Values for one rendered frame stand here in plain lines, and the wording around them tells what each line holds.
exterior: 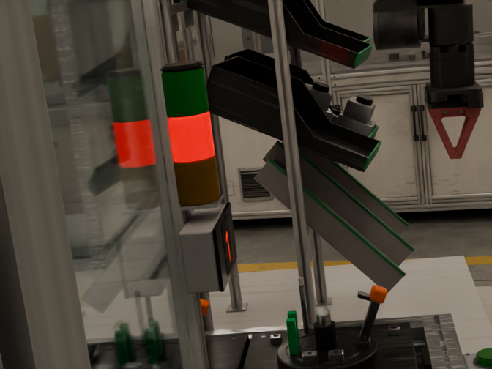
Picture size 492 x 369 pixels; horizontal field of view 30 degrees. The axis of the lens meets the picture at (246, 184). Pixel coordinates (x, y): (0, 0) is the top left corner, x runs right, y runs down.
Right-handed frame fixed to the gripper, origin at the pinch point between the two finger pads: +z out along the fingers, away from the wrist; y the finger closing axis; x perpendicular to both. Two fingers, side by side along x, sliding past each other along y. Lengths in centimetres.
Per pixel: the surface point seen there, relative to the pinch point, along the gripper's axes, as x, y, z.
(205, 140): -29.1, 25.8, -8.5
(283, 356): -24.6, 7.4, 25.5
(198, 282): -30.6, 30.2, 6.4
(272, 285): -34, -60, 39
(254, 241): -82, -384, 126
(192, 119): -30.1, 26.5, -10.9
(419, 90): 17, -393, 46
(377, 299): -11.5, 6.0, 18.2
